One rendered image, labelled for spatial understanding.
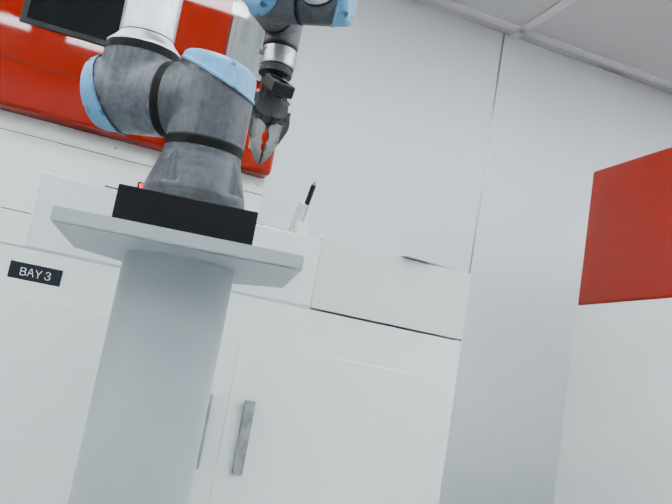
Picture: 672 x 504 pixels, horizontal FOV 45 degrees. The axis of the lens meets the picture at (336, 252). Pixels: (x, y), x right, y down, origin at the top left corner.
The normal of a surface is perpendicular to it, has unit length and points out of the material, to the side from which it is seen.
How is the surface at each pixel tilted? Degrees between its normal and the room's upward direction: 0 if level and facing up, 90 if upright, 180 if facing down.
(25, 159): 90
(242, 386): 90
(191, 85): 93
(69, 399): 90
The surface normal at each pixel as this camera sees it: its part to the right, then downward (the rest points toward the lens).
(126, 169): 0.35, -0.11
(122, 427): -0.14, -0.21
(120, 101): -0.34, 0.27
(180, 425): 0.69, -0.01
